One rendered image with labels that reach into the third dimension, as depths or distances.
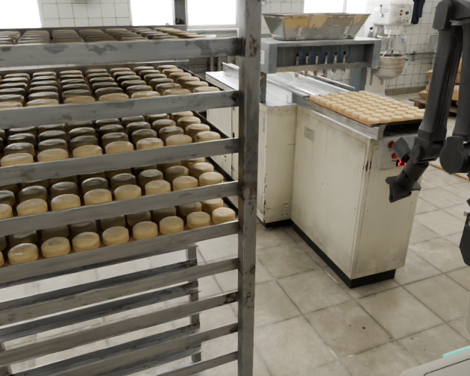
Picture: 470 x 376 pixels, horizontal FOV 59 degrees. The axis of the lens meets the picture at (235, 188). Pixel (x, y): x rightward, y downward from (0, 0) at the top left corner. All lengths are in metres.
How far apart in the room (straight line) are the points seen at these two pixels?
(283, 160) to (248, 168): 1.77
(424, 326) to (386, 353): 0.29
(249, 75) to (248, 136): 0.11
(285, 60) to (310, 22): 0.24
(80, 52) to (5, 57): 0.10
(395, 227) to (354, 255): 0.25
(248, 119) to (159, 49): 0.19
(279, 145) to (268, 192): 0.31
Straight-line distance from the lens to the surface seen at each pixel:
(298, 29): 2.48
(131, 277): 1.38
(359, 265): 2.24
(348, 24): 2.63
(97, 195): 0.82
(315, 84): 2.90
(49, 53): 0.71
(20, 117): 0.72
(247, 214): 0.83
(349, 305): 2.24
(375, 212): 2.12
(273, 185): 2.59
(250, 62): 0.74
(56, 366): 1.56
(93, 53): 0.71
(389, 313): 2.25
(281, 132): 2.49
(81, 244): 0.85
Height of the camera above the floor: 1.40
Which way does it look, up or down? 24 degrees down
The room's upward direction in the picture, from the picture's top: straight up
